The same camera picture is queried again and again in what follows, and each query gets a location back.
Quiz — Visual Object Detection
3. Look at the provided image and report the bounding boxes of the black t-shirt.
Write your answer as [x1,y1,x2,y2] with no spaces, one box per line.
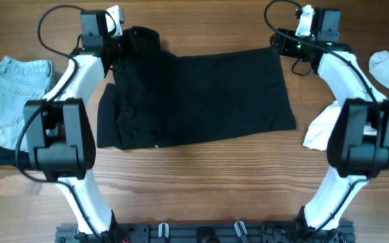
[97,27,296,150]

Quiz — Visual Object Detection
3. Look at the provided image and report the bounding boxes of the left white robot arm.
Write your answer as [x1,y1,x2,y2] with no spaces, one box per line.
[15,5,128,242]

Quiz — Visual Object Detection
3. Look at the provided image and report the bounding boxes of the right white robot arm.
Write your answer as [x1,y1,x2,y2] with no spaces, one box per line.
[270,5,389,240]

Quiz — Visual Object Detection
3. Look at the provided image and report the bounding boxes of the light blue denim jeans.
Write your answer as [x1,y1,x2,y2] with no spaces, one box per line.
[0,57,55,150]

